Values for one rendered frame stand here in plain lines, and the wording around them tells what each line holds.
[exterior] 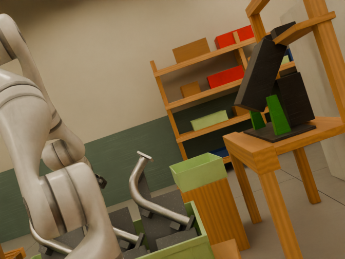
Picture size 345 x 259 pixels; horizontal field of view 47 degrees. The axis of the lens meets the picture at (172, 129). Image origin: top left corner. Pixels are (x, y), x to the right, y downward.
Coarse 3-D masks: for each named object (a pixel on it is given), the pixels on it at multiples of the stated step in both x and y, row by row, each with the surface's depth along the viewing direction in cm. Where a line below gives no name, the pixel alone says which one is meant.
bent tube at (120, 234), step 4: (116, 228) 124; (116, 232) 123; (120, 232) 123; (124, 232) 123; (128, 232) 124; (116, 236) 123; (120, 236) 123; (124, 236) 123; (128, 236) 123; (132, 236) 123; (136, 236) 123; (128, 240) 123; (132, 240) 122; (136, 240) 122
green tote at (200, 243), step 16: (192, 208) 142; (144, 240) 142; (192, 240) 101; (208, 240) 101; (32, 256) 141; (144, 256) 101; (160, 256) 101; (176, 256) 102; (192, 256) 102; (208, 256) 102
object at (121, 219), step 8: (112, 216) 130; (120, 216) 130; (128, 216) 130; (112, 224) 129; (120, 224) 129; (128, 224) 129; (120, 248) 126; (144, 248) 121; (128, 256) 120; (136, 256) 120
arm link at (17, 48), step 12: (0, 24) 78; (12, 24) 79; (0, 36) 78; (12, 36) 79; (12, 48) 80; (24, 48) 81; (24, 60) 83; (24, 72) 85; (36, 72) 86; (36, 84) 86; (48, 96) 91
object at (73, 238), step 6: (78, 228) 131; (66, 234) 130; (72, 234) 130; (78, 234) 130; (84, 234) 131; (60, 240) 130; (66, 240) 130; (72, 240) 129; (78, 240) 129; (72, 246) 129; (54, 252) 128; (42, 258) 128; (48, 258) 128; (54, 258) 128; (60, 258) 127
